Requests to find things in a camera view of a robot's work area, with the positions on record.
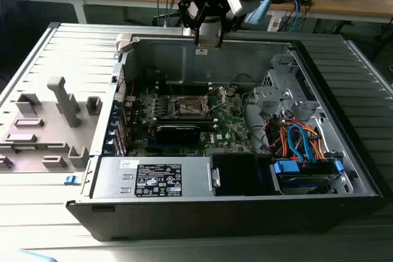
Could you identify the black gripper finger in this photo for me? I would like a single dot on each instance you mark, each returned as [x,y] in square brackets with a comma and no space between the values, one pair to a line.
[221,36]
[188,10]

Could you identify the silver CPU with green edge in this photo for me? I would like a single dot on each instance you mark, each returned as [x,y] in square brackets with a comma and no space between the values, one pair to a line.
[208,44]

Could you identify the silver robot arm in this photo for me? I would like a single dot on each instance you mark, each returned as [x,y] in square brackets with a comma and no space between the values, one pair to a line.
[259,10]

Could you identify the CPU socket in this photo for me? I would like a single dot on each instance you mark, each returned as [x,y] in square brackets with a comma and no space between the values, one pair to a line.
[188,107]

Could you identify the white power strip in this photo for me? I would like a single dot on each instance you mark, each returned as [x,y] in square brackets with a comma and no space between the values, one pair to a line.
[274,22]

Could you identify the silver metal drive cage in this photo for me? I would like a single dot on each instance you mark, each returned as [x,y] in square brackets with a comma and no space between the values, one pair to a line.
[276,96]

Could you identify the green motherboard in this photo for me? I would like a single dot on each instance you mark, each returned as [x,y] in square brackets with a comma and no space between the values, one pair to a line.
[228,121]

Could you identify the black graphics card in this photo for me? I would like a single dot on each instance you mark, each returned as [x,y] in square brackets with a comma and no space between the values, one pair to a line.
[176,134]

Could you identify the hard disk in blue carrier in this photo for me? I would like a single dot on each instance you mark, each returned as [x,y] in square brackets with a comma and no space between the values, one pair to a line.
[287,168]

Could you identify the grey plastic parts rack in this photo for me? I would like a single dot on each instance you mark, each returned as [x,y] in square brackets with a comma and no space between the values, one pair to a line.
[52,121]

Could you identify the grey power supply unit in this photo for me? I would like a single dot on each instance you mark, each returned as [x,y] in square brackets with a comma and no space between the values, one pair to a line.
[107,179]

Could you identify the black open PC case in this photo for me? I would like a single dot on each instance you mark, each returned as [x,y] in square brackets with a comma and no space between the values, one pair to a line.
[184,222]

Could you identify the blue plastic clip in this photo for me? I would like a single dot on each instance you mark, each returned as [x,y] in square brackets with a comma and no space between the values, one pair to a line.
[71,179]

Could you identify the green RAM stick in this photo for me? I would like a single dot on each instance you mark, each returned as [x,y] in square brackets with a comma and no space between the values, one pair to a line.
[27,147]

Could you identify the pale blue object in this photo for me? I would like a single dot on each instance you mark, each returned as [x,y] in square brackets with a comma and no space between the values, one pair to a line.
[33,257]

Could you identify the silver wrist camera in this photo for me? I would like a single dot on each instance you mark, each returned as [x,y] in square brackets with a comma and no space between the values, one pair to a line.
[235,1]

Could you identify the expansion slot bracket panel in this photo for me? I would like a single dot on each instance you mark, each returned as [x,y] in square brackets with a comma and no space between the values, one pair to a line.
[118,127]

